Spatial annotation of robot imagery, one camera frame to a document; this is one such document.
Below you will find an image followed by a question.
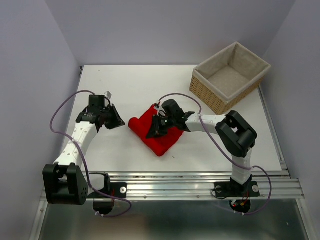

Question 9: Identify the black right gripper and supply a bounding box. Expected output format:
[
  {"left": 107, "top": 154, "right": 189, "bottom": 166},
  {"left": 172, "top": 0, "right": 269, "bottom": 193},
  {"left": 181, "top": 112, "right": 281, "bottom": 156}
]
[{"left": 145, "top": 114, "right": 176, "bottom": 140}]

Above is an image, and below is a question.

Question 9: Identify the red t shirt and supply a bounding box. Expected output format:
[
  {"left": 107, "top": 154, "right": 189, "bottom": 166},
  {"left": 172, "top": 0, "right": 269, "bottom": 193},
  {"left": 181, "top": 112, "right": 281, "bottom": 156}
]
[{"left": 128, "top": 104, "right": 184, "bottom": 157}]

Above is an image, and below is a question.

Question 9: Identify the wicker basket with cloth liner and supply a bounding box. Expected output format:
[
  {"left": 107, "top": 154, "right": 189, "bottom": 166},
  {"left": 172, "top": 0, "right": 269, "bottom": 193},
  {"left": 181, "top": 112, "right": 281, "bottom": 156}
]
[{"left": 189, "top": 42, "right": 271, "bottom": 115}]

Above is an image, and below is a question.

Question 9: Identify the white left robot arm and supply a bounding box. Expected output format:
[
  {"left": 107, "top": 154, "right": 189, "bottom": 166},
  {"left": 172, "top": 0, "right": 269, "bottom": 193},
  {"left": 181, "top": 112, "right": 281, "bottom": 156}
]
[{"left": 42, "top": 103, "right": 125, "bottom": 205}]

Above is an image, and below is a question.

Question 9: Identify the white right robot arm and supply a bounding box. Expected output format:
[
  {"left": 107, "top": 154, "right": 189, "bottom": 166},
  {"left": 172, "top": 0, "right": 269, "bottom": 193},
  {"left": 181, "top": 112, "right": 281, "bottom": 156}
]
[{"left": 146, "top": 99, "right": 258, "bottom": 195}]

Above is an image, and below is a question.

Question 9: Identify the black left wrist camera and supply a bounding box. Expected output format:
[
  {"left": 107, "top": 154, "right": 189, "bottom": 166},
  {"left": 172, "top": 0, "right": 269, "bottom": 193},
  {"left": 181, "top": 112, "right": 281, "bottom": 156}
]
[{"left": 88, "top": 91, "right": 112, "bottom": 110}]

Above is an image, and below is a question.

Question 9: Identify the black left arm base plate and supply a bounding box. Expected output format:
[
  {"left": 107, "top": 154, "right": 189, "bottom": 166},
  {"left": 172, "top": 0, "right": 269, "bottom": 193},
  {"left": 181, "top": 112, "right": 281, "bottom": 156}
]
[{"left": 89, "top": 172, "right": 128, "bottom": 199}]

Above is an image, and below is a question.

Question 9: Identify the aluminium rail frame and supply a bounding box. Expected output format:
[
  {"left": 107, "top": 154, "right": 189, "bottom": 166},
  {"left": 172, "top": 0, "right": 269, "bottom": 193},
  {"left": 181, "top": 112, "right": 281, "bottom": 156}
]
[{"left": 28, "top": 65, "right": 312, "bottom": 240}]

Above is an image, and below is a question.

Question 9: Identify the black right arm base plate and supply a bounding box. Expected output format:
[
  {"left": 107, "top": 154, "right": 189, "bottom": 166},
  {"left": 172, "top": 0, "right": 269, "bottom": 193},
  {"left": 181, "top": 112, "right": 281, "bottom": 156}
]
[{"left": 213, "top": 180, "right": 260, "bottom": 199}]

